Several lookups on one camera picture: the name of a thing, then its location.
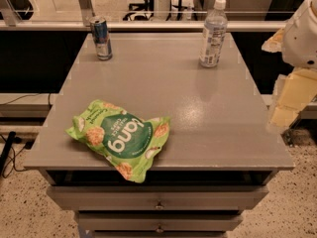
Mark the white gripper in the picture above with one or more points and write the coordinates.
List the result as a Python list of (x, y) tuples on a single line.
[(301, 39)]

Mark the clear plastic water bottle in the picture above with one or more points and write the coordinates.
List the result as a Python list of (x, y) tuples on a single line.
[(214, 30)]

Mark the green rice chip bag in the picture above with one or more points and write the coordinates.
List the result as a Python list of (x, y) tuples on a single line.
[(127, 142)]

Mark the grey drawer cabinet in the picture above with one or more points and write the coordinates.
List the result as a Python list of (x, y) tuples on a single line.
[(217, 160)]

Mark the upper drawer knob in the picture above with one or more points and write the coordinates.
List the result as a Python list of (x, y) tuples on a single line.
[(159, 206)]

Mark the drawer knob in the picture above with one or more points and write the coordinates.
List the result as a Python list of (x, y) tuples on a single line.
[(159, 229), (159, 206)]

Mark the blue silver energy drink can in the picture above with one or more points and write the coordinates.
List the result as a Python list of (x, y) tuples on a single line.
[(101, 37)]

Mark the lower drawer knob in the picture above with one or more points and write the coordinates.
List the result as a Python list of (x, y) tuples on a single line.
[(159, 229)]

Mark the metal railing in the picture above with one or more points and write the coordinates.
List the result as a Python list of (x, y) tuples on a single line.
[(73, 15)]

